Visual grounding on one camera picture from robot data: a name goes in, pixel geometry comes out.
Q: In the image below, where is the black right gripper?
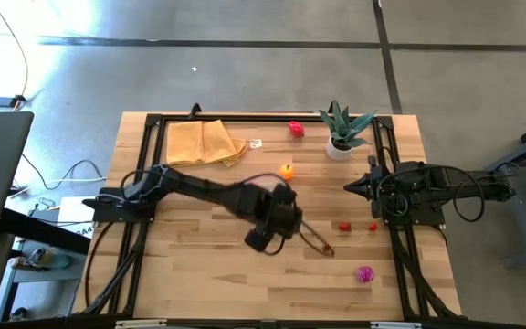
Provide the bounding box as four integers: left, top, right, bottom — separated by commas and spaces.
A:
343, 154, 410, 218

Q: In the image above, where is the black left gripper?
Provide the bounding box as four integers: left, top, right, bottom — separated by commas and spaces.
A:
243, 180, 336, 258

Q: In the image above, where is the purple toy onion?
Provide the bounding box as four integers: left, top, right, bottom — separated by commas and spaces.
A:
356, 265, 376, 284

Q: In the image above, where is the green plant in white pot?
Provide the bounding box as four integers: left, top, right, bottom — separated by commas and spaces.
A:
318, 99, 378, 162

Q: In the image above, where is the yellow folded cloth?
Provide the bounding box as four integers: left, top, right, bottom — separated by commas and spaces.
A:
201, 119, 248, 169
165, 120, 205, 166

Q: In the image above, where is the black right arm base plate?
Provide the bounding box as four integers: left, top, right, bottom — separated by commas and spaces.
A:
378, 189, 447, 228

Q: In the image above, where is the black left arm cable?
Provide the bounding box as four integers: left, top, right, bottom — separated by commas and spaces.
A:
121, 168, 291, 257

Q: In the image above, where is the black aluminium table frame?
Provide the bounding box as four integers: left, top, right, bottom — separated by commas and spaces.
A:
82, 102, 463, 321

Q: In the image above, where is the white bracket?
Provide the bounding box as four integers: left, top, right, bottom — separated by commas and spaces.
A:
370, 321, 423, 329
115, 319, 168, 329

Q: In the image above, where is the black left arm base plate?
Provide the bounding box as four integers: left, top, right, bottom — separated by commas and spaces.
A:
82, 186, 159, 224

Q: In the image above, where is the yellow floor cable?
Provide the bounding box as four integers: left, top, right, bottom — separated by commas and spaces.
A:
0, 0, 29, 111

